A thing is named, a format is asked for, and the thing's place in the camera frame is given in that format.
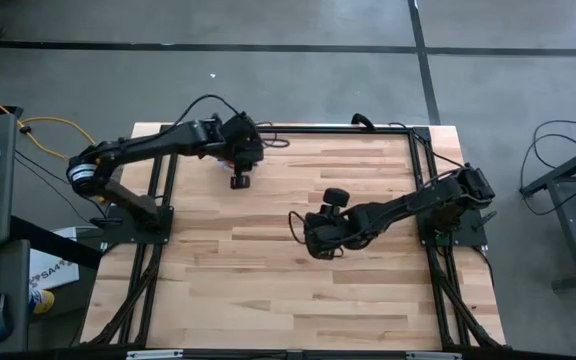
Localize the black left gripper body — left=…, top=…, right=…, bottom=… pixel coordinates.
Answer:
left=220, top=112, right=265, bottom=176

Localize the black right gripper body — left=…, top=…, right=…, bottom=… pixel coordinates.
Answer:
left=303, top=187, right=357, bottom=261

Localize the black beam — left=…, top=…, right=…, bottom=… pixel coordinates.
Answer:
left=10, top=214, right=104, bottom=271

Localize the white printed SA4 box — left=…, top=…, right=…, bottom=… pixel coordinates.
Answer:
left=28, top=227, right=80, bottom=291

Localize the yellow and blue package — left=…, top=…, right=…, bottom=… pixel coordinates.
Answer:
left=28, top=288, right=55, bottom=315

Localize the black desk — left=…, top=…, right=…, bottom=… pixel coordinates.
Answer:
left=0, top=238, right=32, bottom=354

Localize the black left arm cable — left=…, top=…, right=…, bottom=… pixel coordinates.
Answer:
left=170, top=93, right=292, bottom=150

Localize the black aluminium frame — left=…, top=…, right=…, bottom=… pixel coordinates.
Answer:
left=82, top=124, right=504, bottom=350

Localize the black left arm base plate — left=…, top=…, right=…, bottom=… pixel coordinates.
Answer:
left=90, top=207, right=174, bottom=246

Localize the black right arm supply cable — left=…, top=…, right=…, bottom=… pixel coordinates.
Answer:
left=387, top=121, right=465, bottom=169

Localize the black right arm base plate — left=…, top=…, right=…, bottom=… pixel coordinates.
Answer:
left=415, top=207, right=489, bottom=247

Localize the silver bracket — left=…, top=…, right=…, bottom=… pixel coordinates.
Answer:
left=126, top=349, right=184, bottom=360
left=406, top=351, right=463, bottom=360

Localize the yellow cable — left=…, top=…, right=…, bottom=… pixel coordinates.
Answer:
left=0, top=83, right=98, bottom=161

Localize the thin black cable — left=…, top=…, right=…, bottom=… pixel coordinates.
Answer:
left=14, top=149, right=94, bottom=222

